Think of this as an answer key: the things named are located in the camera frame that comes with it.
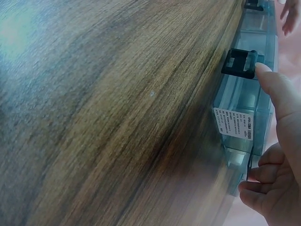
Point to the person's right hand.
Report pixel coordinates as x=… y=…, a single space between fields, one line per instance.
x=282 y=131

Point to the person's left hand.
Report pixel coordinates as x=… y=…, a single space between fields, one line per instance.
x=291 y=16

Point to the person's left fingers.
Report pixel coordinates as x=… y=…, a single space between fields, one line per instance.
x=290 y=18

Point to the clear plastic box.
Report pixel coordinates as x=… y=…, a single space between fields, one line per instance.
x=244 y=99

